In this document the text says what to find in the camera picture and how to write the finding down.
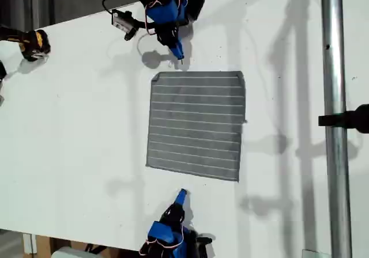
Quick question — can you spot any steel post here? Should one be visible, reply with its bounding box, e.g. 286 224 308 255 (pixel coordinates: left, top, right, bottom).
319 0 353 258

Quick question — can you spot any grey striped towel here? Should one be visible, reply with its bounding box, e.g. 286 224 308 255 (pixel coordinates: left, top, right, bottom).
145 70 248 183

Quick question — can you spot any short black camera stalk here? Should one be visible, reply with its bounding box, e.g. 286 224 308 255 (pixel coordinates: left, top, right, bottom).
134 19 159 31

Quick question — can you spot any cardboard box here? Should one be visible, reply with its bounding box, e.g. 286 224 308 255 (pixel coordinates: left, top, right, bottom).
22 231 127 258

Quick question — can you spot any black clamp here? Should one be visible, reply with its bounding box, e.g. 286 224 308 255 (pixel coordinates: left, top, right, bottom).
318 104 369 135

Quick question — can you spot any white plastic container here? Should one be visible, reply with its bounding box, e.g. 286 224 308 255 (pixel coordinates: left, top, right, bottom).
51 246 91 258

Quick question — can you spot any black camera cable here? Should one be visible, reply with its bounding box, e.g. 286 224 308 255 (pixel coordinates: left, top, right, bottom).
102 0 142 14

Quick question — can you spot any black camera box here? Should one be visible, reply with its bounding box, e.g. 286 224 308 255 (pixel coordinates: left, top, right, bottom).
196 234 216 258
111 9 137 41

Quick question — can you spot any red white servo wire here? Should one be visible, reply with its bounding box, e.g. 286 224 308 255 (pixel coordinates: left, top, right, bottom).
144 0 188 37
139 225 186 256

